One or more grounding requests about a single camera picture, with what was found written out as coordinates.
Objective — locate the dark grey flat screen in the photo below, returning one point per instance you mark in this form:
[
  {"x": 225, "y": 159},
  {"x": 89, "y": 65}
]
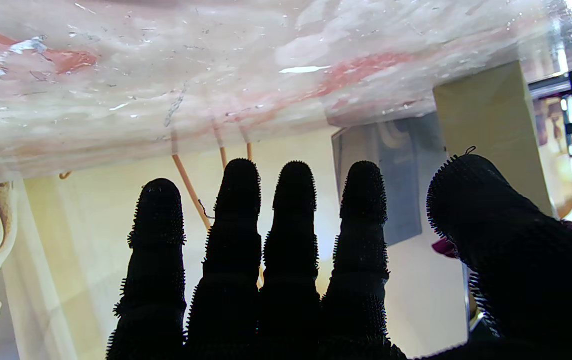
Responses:
[{"x": 396, "y": 165}]

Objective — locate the white tripod floor lamp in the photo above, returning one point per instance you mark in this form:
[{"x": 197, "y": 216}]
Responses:
[{"x": 190, "y": 185}]

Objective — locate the kraft paper bag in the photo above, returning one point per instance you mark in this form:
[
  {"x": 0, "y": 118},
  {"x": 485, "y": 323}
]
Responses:
[{"x": 496, "y": 135}]

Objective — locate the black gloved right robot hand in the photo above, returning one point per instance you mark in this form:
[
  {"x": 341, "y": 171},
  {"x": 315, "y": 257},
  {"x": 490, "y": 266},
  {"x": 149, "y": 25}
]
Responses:
[{"x": 291, "y": 300}]

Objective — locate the magenta shorts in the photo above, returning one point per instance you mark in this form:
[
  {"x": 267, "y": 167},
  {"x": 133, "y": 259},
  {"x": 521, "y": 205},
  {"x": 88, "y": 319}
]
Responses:
[{"x": 443, "y": 246}]

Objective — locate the sheer white curtain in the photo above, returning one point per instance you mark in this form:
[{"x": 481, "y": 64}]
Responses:
[{"x": 40, "y": 280}]

